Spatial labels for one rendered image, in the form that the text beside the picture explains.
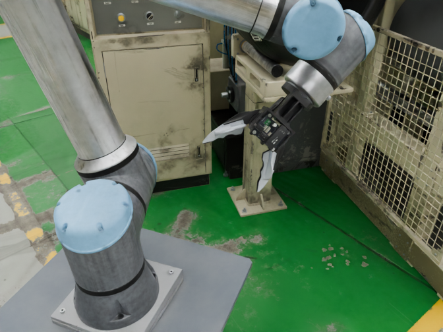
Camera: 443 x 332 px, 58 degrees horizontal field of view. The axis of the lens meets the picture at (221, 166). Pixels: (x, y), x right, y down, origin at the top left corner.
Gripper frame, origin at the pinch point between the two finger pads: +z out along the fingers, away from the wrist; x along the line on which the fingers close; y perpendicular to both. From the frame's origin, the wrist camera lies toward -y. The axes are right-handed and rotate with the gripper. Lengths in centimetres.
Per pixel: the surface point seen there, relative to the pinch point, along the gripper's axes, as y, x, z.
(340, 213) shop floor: -126, 83, -8
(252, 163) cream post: -123, 27, 3
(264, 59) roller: -73, -6, -31
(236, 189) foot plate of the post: -147, 36, 22
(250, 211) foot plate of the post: -128, 45, 24
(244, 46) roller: -92, -15, -33
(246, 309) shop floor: -70, 57, 47
